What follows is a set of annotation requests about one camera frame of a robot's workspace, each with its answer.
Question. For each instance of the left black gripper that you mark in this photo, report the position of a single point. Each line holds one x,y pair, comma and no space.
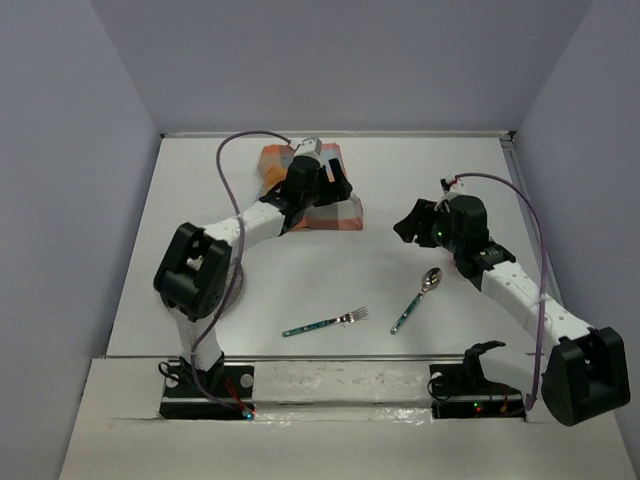
338,190

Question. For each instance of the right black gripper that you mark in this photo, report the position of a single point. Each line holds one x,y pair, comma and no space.
422,209

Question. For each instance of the orange grey checked cloth napkin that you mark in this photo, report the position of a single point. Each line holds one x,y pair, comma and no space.
346,215

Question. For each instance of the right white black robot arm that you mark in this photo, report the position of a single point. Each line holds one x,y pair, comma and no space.
578,371

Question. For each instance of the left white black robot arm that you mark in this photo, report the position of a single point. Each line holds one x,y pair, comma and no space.
202,264

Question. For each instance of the grey plate with deer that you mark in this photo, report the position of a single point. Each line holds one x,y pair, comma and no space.
235,283

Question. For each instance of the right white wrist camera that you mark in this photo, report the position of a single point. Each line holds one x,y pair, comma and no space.
452,187

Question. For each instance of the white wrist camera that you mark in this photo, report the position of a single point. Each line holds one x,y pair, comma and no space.
309,147
452,187

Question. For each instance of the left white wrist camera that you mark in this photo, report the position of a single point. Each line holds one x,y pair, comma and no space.
309,147

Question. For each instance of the spoon with green handle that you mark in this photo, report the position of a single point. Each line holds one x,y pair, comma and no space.
430,281

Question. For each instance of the fork with green handle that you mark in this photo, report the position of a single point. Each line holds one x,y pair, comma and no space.
347,318

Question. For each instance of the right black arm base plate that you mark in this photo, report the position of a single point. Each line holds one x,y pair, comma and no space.
455,396

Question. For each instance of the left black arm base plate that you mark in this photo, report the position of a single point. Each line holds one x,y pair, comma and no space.
228,397

